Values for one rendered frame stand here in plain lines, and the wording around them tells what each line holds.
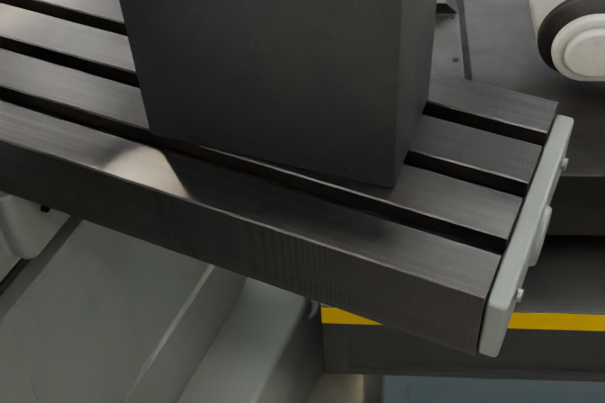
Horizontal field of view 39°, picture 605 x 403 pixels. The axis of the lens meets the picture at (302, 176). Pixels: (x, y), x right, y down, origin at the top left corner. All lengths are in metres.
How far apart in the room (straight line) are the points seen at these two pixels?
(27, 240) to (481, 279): 0.47
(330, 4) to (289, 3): 0.03
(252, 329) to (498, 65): 0.60
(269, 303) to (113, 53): 0.78
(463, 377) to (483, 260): 0.80
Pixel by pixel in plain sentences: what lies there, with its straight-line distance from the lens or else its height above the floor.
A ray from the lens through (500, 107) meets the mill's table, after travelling 0.78.
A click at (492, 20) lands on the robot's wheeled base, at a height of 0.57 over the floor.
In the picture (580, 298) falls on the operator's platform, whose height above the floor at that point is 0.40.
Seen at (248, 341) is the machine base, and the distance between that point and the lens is 1.50.
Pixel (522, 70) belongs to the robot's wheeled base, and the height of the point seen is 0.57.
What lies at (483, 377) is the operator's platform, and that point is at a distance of 1.45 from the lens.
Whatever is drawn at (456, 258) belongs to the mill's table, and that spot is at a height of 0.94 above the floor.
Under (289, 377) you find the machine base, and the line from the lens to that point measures 1.51.
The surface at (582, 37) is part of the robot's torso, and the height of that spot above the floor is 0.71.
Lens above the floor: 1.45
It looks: 47 degrees down
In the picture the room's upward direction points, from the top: 4 degrees counter-clockwise
